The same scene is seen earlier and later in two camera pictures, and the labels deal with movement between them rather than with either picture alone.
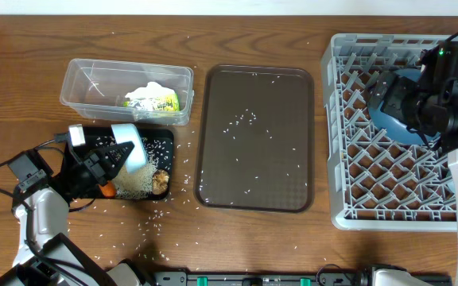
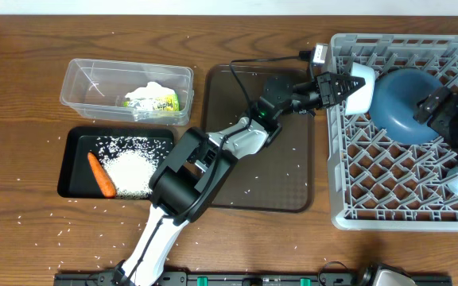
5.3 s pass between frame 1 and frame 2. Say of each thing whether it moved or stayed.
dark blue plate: stayed
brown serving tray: stayed
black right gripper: moved
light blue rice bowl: moved
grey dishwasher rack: stayed
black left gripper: moved
